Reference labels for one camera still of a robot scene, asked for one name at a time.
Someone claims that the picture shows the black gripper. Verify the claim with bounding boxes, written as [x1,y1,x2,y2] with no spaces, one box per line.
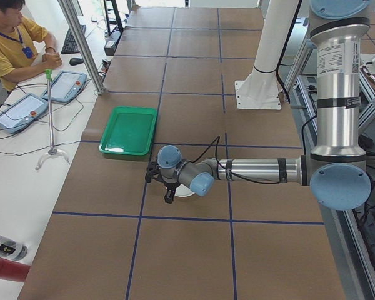
[163,179,179,204]

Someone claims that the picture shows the aluminium frame post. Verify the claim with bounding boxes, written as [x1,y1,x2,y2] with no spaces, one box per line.
[58,0,105,95]

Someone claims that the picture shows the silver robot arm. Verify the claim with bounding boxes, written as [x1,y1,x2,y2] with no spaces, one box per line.
[154,1,371,211]

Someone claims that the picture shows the person in yellow shirt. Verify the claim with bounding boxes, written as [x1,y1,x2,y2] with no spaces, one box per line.
[0,1,63,93]

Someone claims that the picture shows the white round plate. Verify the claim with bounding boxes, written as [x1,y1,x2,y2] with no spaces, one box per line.
[175,184,194,198]

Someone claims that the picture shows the far blue teach pendant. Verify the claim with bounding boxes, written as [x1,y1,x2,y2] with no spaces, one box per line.
[50,71,87,104]

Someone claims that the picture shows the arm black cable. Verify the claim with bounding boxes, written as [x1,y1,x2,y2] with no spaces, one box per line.
[197,135,288,184]

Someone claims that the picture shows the red cylinder bottle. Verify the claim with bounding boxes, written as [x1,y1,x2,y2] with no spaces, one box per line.
[0,257,30,283]

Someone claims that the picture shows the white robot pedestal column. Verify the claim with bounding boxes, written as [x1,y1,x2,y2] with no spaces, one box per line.
[235,0,301,110]

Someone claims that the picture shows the blue teach pendant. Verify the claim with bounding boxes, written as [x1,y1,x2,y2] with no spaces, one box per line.
[50,71,87,104]
[0,93,48,133]

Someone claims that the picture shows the green plastic tray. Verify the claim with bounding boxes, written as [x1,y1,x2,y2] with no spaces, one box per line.
[99,106,158,158]

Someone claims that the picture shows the black computer mouse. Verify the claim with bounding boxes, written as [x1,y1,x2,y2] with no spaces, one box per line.
[69,57,84,66]

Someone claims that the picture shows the clear water bottle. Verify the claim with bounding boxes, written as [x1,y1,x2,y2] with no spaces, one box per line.
[0,235,28,261]

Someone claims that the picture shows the near blue teach pendant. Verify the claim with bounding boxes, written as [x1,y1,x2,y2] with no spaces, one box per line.
[0,93,48,133]

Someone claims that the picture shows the black keyboard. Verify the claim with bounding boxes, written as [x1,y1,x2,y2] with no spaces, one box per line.
[61,28,79,54]

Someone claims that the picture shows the metal reacher grabber tool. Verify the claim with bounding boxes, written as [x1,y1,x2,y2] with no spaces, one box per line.
[35,69,70,171]

